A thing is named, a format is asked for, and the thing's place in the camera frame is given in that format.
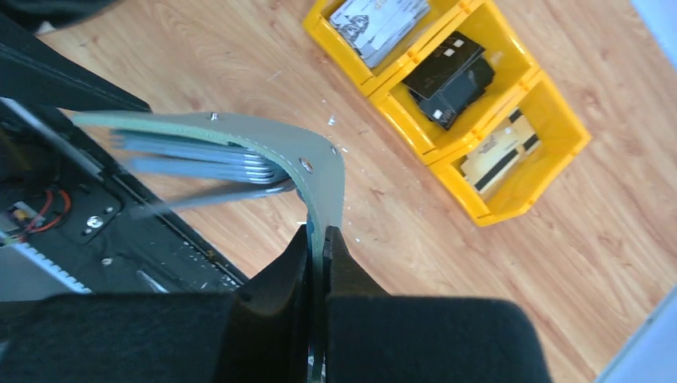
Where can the yellow bin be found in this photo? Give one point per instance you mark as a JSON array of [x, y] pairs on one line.
[[562, 137], [513, 66], [368, 81]]

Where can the beige cards in right bin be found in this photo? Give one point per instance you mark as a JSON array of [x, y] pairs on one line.
[[512, 141]]

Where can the right yellow bin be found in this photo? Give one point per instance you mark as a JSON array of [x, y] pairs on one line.
[[562, 137]]

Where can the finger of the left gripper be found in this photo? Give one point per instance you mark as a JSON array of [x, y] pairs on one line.
[[33, 73]]

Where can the silver cards in left bin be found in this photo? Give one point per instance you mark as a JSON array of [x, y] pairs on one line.
[[373, 28]]

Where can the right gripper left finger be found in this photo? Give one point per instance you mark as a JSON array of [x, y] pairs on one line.
[[257, 333]]

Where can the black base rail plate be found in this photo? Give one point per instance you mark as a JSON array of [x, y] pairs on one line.
[[68, 222]]

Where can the left yellow bin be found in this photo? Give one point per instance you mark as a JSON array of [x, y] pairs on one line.
[[368, 81]]

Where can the middle yellow bin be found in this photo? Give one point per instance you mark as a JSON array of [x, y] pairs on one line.
[[513, 66]]

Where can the black card holder in bin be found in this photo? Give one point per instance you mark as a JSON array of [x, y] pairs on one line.
[[450, 79]]

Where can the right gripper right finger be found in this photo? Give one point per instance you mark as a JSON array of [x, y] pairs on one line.
[[373, 336]]

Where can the green card holder wallet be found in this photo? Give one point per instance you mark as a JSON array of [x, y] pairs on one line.
[[252, 157]]

